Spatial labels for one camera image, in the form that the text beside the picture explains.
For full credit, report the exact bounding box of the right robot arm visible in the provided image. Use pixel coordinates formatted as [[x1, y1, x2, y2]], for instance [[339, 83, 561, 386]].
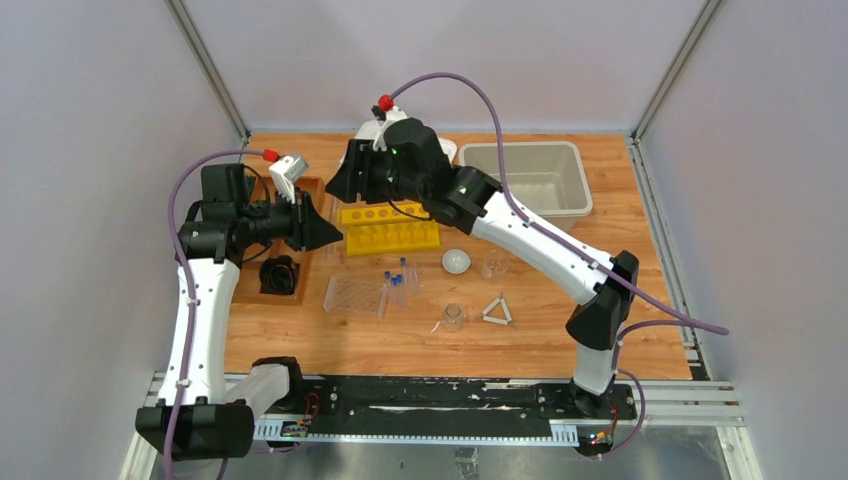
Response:
[[326, 118, 639, 418]]

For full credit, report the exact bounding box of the clear well plate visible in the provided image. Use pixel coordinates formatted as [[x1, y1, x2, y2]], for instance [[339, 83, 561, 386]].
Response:
[[322, 275, 388, 318]]

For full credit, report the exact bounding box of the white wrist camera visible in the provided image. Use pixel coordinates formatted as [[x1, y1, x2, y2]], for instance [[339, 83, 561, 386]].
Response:
[[269, 155, 309, 204], [372, 106, 409, 151]]

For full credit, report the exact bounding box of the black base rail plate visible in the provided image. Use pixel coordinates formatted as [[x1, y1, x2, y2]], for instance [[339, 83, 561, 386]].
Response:
[[254, 375, 638, 447]]

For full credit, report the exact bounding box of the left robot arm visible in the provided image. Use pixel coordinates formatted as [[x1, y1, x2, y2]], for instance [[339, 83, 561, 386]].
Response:
[[135, 156, 342, 461]]

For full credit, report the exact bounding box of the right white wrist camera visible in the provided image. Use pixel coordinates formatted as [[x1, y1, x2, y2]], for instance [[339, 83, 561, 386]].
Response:
[[372, 106, 409, 151]]

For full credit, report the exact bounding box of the white clay triangle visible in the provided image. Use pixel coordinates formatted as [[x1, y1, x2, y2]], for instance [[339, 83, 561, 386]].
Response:
[[482, 297, 513, 326]]

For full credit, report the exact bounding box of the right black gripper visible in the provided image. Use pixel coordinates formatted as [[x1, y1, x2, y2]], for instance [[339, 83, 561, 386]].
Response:
[[324, 141, 427, 207]]

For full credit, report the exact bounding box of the beige plastic bin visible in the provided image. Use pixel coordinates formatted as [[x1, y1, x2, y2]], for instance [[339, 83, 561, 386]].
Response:
[[458, 140, 594, 233]]

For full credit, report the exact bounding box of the white porcelain dish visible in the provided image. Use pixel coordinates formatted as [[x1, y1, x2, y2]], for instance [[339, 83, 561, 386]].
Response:
[[441, 249, 471, 275]]

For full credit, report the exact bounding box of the wooden compartment tray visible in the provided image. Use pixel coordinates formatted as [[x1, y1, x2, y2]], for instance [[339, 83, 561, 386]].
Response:
[[230, 174, 327, 307]]

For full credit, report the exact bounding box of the small clear glass jar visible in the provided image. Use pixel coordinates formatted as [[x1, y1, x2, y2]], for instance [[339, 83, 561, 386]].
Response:
[[440, 303, 466, 333]]

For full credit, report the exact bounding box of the black coiled cable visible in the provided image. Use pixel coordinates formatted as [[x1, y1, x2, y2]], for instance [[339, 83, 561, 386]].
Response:
[[258, 255, 301, 296]]

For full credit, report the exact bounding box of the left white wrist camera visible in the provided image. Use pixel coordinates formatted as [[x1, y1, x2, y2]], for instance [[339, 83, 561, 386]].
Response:
[[269, 155, 309, 204]]

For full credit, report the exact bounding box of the yellow test tube rack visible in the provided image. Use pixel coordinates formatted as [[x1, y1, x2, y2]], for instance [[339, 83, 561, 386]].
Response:
[[338, 203, 441, 256]]

